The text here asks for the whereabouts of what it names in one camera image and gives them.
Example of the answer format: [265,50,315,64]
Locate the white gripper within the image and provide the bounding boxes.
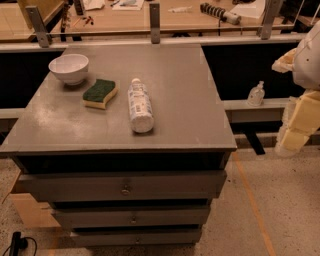
[272,21,320,157]

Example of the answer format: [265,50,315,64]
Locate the blue labelled plastic bottle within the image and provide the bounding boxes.
[127,78,154,133]

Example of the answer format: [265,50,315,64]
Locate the clear sanitizer pump bottle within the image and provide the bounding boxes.
[247,81,265,107]

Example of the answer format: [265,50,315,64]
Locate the white ceramic bowl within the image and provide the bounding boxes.
[48,54,89,85]

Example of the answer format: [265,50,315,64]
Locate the middle grey drawer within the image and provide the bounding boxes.
[52,206,210,230]

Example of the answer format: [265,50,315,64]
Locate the grey drawer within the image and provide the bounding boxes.
[18,170,226,202]
[70,228,202,247]
[52,206,210,230]

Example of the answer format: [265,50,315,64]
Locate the grey drawer cabinet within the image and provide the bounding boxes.
[1,45,236,234]

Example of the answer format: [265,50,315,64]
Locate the bottom grey drawer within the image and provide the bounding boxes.
[70,228,202,247]

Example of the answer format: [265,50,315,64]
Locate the white paper sheet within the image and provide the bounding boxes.
[112,0,144,11]

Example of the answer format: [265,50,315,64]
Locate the green yellow sponge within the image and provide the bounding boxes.
[82,79,118,109]

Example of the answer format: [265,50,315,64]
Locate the top grey drawer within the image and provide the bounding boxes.
[18,170,226,202]

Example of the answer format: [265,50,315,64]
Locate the right metal bracket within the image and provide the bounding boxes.
[257,0,283,40]

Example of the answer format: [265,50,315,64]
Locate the metal bracket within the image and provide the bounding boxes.
[26,6,51,48]
[149,3,160,44]
[257,0,283,40]

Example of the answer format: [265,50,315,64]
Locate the black ribbed tool handle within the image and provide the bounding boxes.
[200,3,241,25]

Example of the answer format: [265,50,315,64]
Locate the middle metal bracket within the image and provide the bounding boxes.
[149,3,160,44]

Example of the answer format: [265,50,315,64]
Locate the left metal bracket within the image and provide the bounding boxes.
[26,6,51,48]

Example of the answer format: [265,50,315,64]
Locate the black power cable plug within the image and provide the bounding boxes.
[2,231,38,256]

